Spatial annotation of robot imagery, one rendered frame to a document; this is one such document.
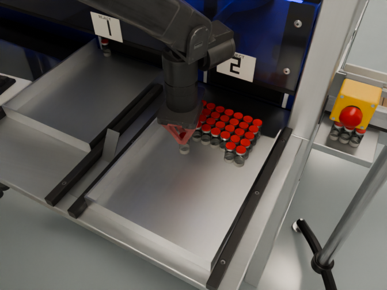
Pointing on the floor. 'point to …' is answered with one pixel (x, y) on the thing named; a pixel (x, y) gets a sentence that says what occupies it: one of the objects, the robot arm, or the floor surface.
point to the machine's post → (308, 108)
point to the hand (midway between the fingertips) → (183, 137)
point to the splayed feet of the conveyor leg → (300, 225)
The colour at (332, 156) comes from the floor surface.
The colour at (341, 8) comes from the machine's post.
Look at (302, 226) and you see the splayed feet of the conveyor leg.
